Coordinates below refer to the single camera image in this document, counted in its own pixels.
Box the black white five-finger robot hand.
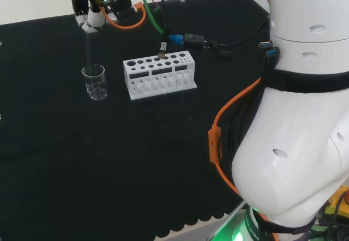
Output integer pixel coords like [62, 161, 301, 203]
[69, 0, 135, 33]

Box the clear glass rod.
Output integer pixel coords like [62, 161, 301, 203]
[85, 30, 92, 74]

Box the white test tube rack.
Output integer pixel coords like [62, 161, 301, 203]
[123, 50, 197, 101]

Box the clear glass beaker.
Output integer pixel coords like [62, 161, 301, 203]
[80, 64, 109, 101]

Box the black bench cloth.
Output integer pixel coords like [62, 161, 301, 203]
[0, 0, 271, 241]

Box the yellow stop button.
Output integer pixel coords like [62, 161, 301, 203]
[323, 185, 349, 218]

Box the green cable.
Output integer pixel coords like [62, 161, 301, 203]
[81, 0, 165, 34]

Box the blue cable plug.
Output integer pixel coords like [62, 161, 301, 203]
[169, 33, 185, 46]

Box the black adapter with cable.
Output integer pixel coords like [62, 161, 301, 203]
[183, 14, 271, 59]

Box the orange cable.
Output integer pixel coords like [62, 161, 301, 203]
[89, 0, 279, 241]

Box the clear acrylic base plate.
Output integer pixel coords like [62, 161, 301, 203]
[207, 200, 248, 241]

